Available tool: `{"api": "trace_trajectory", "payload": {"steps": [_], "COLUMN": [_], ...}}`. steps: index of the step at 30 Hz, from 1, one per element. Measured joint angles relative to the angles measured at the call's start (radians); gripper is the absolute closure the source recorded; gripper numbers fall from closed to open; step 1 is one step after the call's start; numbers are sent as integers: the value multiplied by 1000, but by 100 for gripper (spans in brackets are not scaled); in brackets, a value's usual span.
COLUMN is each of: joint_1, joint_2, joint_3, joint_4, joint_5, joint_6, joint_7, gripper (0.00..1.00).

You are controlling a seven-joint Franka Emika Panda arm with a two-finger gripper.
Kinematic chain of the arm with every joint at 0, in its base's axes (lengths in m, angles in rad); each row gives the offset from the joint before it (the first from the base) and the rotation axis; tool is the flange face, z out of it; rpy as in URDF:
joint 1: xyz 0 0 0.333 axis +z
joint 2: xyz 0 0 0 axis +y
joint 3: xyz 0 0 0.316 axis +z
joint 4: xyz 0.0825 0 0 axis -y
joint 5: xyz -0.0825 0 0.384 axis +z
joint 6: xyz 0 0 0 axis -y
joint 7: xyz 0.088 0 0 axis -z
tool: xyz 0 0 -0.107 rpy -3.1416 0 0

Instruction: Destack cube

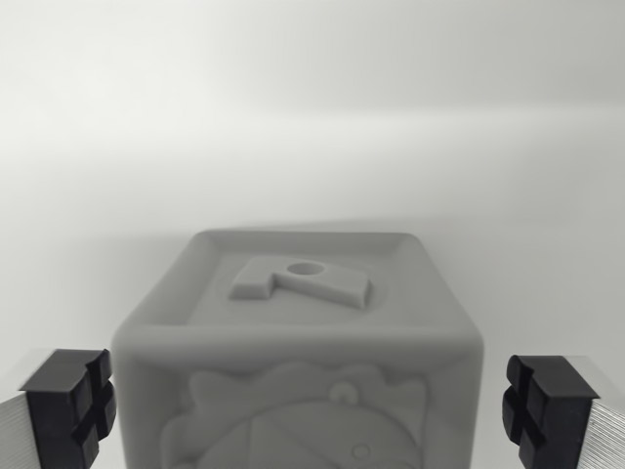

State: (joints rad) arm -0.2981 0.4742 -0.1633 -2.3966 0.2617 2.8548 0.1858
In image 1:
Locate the gripper left finger with black rubber pad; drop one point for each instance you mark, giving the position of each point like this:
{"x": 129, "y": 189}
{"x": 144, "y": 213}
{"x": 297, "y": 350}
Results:
{"x": 54, "y": 405}

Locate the gripper right finger with black rubber pad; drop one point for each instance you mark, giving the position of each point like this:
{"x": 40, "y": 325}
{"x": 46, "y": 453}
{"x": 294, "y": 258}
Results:
{"x": 552, "y": 405}

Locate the grey embossed toy cube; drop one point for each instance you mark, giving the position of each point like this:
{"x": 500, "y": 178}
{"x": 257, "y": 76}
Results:
{"x": 298, "y": 371}

